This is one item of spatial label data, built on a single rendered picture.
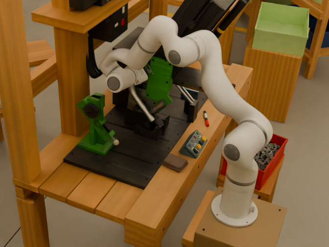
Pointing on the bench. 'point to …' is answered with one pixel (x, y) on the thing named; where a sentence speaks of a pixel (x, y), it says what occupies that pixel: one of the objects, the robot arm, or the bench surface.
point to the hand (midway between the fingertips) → (143, 69)
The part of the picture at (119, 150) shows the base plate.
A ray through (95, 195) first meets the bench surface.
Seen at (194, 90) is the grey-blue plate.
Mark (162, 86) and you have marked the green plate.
